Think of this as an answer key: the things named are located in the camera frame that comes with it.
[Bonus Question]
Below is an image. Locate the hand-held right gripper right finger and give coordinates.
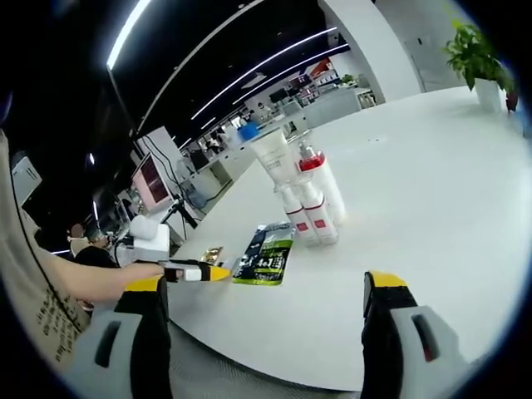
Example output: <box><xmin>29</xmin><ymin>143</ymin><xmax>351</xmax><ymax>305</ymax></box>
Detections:
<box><xmin>360</xmin><ymin>269</ymin><xmax>471</xmax><ymax>399</ymax></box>

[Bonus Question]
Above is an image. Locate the pink-lit monitor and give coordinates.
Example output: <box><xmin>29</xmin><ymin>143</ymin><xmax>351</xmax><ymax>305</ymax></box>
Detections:
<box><xmin>131</xmin><ymin>150</ymin><xmax>172</xmax><ymax>214</ymax></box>

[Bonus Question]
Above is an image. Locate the small gold packet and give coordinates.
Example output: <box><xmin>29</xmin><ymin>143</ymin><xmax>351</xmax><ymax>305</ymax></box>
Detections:
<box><xmin>200</xmin><ymin>245</ymin><xmax>224</xmax><ymax>264</ymax></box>

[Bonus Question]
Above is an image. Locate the green plant in white pot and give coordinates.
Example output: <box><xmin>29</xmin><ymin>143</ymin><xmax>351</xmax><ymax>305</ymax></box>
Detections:
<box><xmin>441</xmin><ymin>18</ymin><xmax>520</xmax><ymax>114</ymax></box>

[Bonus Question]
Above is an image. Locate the small white red-label skincare bottle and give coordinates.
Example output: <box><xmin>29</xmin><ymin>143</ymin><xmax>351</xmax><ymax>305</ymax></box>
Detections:
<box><xmin>300</xmin><ymin>180</ymin><xmax>341</xmax><ymax>247</ymax></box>
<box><xmin>279</xmin><ymin>185</ymin><xmax>320</xmax><ymax>247</ymax></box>

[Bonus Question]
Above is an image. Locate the white skincare tube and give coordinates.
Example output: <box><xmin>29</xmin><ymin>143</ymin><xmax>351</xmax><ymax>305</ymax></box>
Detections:
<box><xmin>248</xmin><ymin>127</ymin><xmax>298</xmax><ymax>195</ymax></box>

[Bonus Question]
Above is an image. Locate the large white red-banded skincare bottle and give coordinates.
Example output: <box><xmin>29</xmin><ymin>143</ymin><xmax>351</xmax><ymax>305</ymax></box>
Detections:
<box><xmin>296</xmin><ymin>140</ymin><xmax>347</xmax><ymax>224</ymax></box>

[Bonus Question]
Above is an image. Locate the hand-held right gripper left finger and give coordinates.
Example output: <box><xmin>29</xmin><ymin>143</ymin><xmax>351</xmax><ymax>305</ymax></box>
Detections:
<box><xmin>76</xmin><ymin>276</ymin><xmax>174</xmax><ymax>399</ymax></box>

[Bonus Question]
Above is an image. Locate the black green skincare sachet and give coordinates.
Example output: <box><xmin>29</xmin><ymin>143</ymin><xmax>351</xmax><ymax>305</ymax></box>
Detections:
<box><xmin>230</xmin><ymin>221</ymin><xmax>298</xmax><ymax>288</ymax></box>

